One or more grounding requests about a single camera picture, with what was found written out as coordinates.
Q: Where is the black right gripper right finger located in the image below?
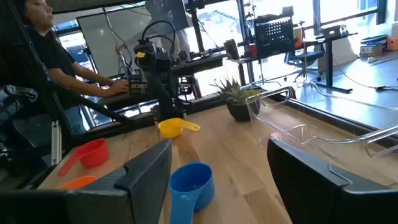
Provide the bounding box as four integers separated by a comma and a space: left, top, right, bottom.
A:
266, 138, 398, 224

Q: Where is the black floor cable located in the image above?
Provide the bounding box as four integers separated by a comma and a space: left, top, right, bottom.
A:
332, 58, 398, 91

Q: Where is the black standing desk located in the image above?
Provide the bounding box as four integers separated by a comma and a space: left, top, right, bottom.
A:
315, 24, 358, 94

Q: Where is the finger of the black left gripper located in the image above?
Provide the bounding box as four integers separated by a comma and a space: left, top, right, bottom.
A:
163, 73, 187, 119
148, 73, 170, 121

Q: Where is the yellow measuring cup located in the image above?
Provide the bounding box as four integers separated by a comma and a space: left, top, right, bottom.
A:
157, 117, 201, 139

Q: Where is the cardboard box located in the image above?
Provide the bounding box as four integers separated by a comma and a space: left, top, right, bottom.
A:
359, 43, 385, 58

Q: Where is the white board panel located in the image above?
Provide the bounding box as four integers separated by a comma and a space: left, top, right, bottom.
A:
76, 6, 153, 78

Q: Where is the silver aluminium bar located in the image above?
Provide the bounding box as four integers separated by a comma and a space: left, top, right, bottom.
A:
50, 120, 63, 166

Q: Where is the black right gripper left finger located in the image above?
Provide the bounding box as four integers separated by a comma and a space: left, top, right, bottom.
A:
63, 139, 173, 224

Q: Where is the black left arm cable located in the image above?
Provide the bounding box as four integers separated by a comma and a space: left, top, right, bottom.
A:
141, 19, 177, 57

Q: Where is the blue office chair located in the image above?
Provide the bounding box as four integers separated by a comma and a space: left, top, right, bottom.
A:
284, 49, 326, 83

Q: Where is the blue measuring cup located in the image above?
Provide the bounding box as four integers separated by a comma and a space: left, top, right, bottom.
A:
169, 161, 215, 224

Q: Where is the clear plastic basket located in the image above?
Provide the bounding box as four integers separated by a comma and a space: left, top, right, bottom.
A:
244, 81, 398, 159

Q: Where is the grey desk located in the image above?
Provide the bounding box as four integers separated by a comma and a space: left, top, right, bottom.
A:
98, 91, 150, 111

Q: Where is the red measuring cup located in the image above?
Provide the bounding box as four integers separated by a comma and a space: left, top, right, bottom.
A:
57, 138, 110, 177

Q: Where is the potted succulent plant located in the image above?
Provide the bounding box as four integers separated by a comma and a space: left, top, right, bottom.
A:
210, 77, 262, 122

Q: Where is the person's hand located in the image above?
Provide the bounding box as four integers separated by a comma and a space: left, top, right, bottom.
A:
104, 79, 131, 97

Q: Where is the orange measuring cup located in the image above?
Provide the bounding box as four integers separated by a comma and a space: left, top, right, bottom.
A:
58, 175, 98, 190

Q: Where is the grey cloth bundle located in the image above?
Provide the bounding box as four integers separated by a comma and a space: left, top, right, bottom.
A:
0, 85, 39, 125

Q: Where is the black perforated crate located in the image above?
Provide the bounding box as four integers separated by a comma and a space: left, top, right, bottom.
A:
254, 14, 295, 60

